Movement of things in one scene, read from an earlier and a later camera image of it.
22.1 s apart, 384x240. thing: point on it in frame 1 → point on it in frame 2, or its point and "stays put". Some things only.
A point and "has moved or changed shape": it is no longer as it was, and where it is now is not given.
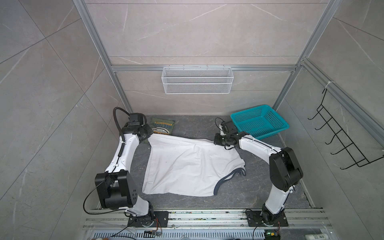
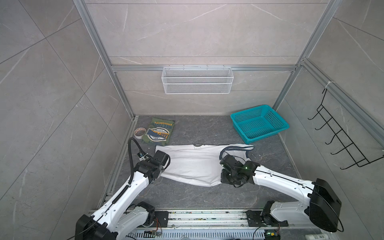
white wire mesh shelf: (197, 80) stays put
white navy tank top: (180, 166) has moved or changed shape
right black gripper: (216, 140) → (223, 178)
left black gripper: (149, 132) → (163, 169)
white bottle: (324, 236) stays put
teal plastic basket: (259, 122) stays put
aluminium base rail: (204, 225) stays put
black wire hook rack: (350, 151) stays put
